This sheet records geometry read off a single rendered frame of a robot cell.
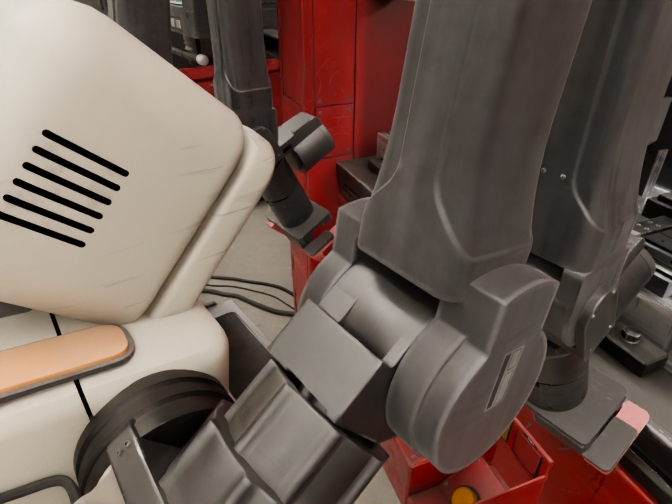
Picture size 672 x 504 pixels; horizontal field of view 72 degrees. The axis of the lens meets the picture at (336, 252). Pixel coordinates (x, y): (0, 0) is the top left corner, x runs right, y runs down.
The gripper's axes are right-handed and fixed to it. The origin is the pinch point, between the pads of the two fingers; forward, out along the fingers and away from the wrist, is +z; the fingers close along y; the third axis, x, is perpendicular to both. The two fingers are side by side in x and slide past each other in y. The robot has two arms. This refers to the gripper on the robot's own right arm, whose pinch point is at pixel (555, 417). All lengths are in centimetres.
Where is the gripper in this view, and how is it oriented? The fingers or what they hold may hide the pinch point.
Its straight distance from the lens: 56.4
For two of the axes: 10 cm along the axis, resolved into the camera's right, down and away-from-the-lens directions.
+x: -7.1, 6.7, -2.3
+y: -6.0, -4.1, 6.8
